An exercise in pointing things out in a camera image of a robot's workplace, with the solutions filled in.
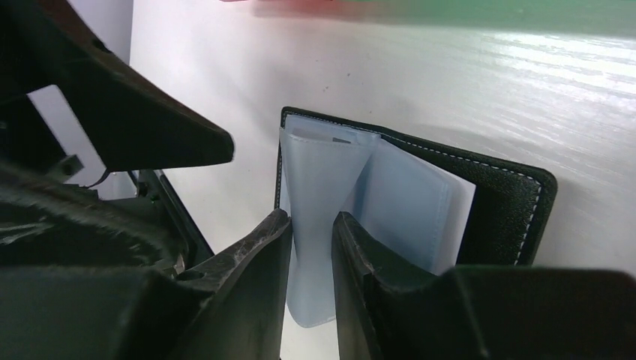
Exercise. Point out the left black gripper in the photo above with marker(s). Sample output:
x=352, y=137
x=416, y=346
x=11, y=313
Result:
x=134, y=127

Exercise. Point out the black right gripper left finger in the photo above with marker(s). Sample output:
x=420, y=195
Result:
x=228, y=307

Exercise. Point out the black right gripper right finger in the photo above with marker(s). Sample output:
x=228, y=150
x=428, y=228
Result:
x=388, y=308

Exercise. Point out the black leather card holder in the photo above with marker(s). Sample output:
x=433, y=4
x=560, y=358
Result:
x=433, y=204

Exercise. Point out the white card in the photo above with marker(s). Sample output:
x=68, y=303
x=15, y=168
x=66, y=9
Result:
x=313, y=129

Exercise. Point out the left red plastic bin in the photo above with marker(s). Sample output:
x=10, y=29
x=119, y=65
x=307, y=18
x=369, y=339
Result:
x=336, y=10

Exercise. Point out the green plastic bin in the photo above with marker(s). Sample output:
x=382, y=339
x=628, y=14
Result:
x=616, y=18

